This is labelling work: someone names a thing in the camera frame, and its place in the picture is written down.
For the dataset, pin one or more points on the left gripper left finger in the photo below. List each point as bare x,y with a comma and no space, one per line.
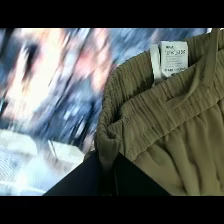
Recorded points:
85,181

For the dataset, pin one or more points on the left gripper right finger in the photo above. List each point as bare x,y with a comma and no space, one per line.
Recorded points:
136,183

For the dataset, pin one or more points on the olive brown pants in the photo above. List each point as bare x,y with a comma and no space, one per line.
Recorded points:
173,126

